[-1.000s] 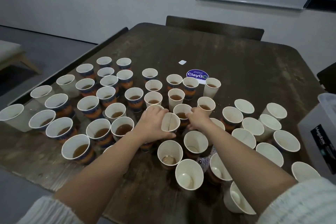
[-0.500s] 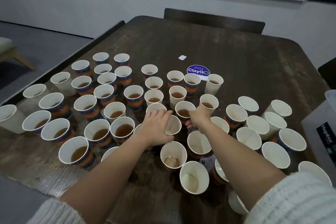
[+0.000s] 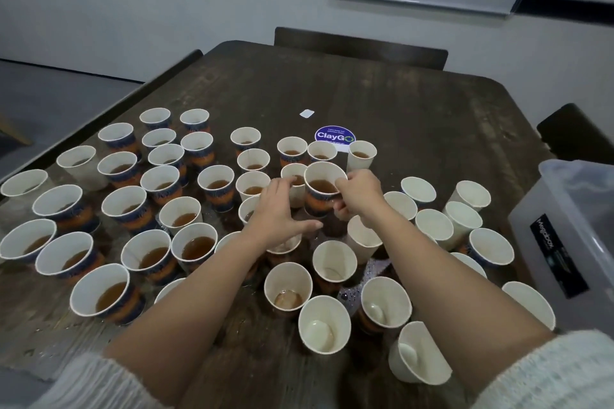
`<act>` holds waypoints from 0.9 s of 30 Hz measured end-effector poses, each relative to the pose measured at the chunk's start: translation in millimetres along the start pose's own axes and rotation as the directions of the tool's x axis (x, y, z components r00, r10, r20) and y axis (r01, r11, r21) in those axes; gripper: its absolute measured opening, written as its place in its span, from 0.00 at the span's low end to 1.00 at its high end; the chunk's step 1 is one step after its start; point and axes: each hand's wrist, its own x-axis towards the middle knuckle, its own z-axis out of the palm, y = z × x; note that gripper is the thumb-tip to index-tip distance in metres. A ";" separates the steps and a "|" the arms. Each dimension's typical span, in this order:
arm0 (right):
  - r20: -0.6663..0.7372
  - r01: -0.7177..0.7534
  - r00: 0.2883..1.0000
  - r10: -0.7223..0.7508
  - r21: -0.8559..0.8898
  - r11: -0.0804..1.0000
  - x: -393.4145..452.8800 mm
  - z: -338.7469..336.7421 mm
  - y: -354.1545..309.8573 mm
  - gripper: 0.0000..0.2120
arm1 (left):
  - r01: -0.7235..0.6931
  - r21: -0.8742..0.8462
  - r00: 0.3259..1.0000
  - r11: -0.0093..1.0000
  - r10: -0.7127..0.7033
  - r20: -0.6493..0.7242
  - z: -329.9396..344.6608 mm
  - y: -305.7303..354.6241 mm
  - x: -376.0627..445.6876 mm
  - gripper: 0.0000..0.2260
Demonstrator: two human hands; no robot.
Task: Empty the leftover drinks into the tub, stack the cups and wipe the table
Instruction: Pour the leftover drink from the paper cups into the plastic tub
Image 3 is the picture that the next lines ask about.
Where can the person's right hand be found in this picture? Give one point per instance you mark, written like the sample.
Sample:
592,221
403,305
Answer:
363,195

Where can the person's left hand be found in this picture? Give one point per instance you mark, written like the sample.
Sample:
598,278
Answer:
273,217

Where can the white paper cup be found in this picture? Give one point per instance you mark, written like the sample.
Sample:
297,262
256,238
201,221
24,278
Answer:
363,239
398,204

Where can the orange blue patterned paper cup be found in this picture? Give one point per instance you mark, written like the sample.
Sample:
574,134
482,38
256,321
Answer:
324,188

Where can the group of paper cups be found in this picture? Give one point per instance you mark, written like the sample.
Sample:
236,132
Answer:
144,255

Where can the clear plastic storage bin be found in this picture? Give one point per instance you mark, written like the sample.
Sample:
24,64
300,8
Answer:
580,270

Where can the person's left forearm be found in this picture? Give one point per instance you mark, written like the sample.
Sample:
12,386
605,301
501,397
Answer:
182,318

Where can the person's right forearm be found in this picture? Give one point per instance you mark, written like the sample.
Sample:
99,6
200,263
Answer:
451,308

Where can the round blue sticker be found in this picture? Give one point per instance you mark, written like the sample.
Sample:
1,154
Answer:
334,134

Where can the small white paper label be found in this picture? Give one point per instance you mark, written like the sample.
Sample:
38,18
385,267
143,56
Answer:
307,113

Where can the dark wooden table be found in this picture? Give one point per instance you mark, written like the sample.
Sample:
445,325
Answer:
412,107

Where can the dark wooden chair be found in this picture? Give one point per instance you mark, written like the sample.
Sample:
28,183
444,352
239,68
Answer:
360,47
576,131

